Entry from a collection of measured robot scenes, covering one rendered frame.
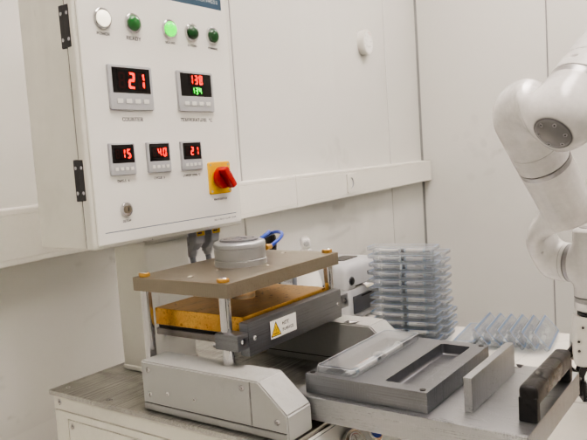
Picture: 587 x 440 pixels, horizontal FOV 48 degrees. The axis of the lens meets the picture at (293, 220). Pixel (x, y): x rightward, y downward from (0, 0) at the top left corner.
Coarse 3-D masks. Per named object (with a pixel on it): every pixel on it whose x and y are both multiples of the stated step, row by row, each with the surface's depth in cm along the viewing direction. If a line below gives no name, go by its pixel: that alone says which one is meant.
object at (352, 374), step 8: (416, 336) 94; (400, 344) 90; (408, 344) 92; (392, 352) 88; (376, 360) 85; (320, 368) 83; (328, 368) 82; (336, 368) 82; (360, 368) 81; (368, 368) 83; (352, 376) 80
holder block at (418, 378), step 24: (384, 360) 87; (408, 360) 86; (432, 360) 90; (456, 360) 85; (480, 360) 88; (312, 384) 83; (336, 384) 81; (360, 384) 79; (384, 384) 77; (408, 384) 77; (432, 384) 76; (456, 384) 81; (408, 408) 75; (432, 408) 75
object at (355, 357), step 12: (372, 336) 95; (384, 336) 94; (396, 336) 94; (408, 336) 93; (360, 348) 89; (372, 348) 89; (384, 348) 88; (336, 360) 85; (348, 360) 85; (360, 360) 84
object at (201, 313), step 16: (272, 288) 106; (288, 288) 106; (304, 288) 105; (320, 288) 104; (176, 304) 99; (192, 304) 98; (208, 304) 98; (240, 304) 96; (256, 304) 96; (272, 304) 95; (288, 304) 96; (160, 320) 98; (176, 320) 96; (192, 320) 94; (208, 320) 92; (240, 320) 88; (176, 336) 96; (192, 336) 94; (208, 336) 92
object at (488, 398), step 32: (512, 352) 85; (480, 384) 76; (512, 384) 82; (576, 384) 83; (320, 416) 82; (352, 416) 79; (384, 416) 76; (416, 416) 74; (448, 416) 73; (480, 416) 73; (512, 416) 72; (544, 416) 72
